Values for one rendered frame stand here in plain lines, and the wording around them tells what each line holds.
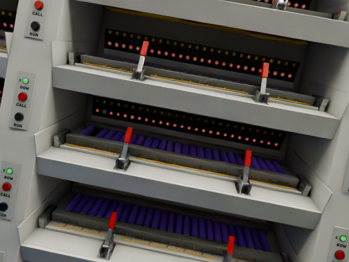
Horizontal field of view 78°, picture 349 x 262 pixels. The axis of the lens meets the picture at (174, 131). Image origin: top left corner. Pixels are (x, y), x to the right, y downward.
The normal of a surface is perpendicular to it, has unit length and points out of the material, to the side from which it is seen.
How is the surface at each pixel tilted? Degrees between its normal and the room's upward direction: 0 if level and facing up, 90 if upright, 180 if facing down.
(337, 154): 90
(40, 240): 20
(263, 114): 111
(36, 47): 90
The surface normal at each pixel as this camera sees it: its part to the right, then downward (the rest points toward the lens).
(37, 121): -0.04, 0.01
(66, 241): 0.16, -0.92
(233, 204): -0.10, 0.36
